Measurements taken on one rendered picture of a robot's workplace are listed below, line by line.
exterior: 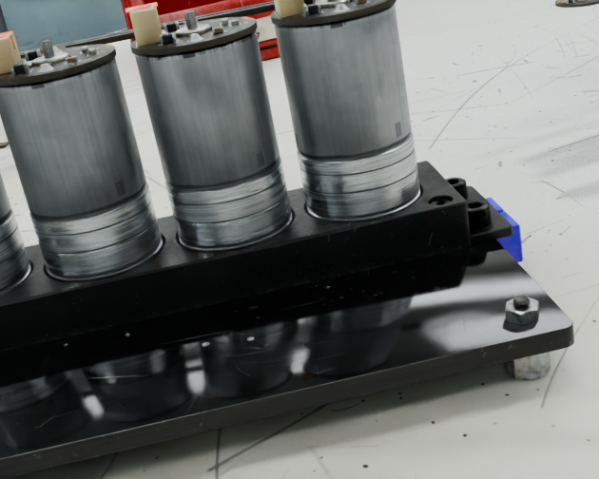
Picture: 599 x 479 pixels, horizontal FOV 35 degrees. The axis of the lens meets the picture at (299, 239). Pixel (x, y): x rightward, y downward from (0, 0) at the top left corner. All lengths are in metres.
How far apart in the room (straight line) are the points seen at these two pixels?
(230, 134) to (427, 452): 0.07
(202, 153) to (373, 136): 0.03
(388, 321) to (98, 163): 0.06
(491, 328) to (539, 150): 0.12
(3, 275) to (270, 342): 0.06
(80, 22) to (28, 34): 0.25
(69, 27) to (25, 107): 4.47
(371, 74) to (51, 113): 0.06
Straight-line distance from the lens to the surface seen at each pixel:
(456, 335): 0.16
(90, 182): 0.18
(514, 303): 0.17
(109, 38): 0.20
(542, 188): 0.25
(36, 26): 4.67
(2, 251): 0.20
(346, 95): 0.18
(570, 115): 0.31
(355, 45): 0.18
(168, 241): 0.20
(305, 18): 0.18
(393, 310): 0.17
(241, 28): 0.18
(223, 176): 0.18
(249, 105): 0.18
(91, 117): 0.18
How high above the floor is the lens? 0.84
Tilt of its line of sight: 23 degrees down
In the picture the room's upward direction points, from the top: 11 degrees counter-clockwise
